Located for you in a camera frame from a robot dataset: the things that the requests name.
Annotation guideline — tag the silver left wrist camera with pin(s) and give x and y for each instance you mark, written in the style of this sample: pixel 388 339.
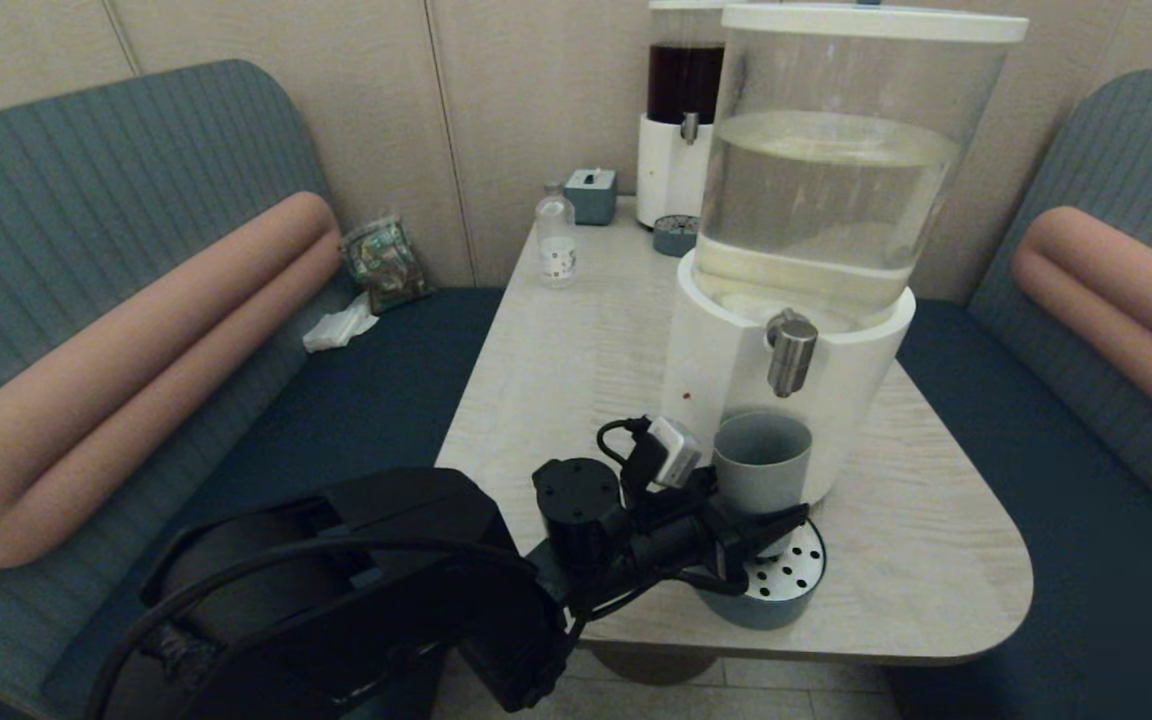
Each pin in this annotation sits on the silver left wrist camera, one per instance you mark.
pixel 678 452

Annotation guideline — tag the pink bolster cushion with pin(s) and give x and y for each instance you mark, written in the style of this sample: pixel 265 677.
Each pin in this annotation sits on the pink bolster cushion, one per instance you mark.
pixel 1116 290
pixel 86 400

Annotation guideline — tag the large round blue drip tray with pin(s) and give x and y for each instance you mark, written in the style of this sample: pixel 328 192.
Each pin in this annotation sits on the large round blue drip tray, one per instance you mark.
pixel 786 588

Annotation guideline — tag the small steel dispenser tap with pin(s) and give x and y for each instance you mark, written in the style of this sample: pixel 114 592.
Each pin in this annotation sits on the small steel dispenser tap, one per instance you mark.
pixel 690 128

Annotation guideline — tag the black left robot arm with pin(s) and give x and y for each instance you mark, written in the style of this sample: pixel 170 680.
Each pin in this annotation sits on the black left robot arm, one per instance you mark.
pixel 386 630

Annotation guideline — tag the teal upholstered bench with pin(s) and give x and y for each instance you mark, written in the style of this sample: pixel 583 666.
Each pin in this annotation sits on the teal upholstered bench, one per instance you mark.
pixel 1086 580
pixel 236 420

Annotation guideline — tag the blue-grey tissue box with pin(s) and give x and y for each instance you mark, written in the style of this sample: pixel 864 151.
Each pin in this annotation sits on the blue-grey tissue box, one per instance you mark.
pixel 591 200

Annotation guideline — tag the crumpled white tissue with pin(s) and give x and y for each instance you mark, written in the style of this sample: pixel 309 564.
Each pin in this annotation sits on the crumpled white tissue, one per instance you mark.
pixel 341 326

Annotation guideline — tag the small clear plastic bottle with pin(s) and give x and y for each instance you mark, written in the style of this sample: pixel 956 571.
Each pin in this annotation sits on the small clear plastic bottle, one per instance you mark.
pixel 557 248

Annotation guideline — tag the crumpled snack bag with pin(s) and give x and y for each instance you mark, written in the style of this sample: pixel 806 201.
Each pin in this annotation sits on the crumpled snack bag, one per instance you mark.
pixel 386 265

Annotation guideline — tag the clear water dispenser white base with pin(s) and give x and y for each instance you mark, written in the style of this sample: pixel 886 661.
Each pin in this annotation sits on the clear water dispenser white base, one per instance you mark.
pixel 736 380

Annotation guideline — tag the dark drink dispenser white base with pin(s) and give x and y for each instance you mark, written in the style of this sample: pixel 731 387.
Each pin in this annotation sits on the dark drink dispenser white base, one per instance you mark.
pixel 664 178

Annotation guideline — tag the grey paper cup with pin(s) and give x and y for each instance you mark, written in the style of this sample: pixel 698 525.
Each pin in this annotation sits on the grey paper cup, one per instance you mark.
pixel 761 480

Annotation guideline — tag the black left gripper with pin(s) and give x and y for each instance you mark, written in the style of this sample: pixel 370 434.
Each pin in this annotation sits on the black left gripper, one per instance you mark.
pixel 681 535

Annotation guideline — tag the steel water dispenser tap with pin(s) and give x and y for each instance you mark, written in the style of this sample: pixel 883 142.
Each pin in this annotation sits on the steel water dispenser tap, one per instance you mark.
pixel 793 360

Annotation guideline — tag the small round blue drip tray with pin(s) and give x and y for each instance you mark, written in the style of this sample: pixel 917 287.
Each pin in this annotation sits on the small round blue drip tray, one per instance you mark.
pixel 674 240

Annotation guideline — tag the large white dispenser lid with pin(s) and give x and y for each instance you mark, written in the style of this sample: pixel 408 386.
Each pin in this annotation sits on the large white dispenser lid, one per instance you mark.
pixel 866 22

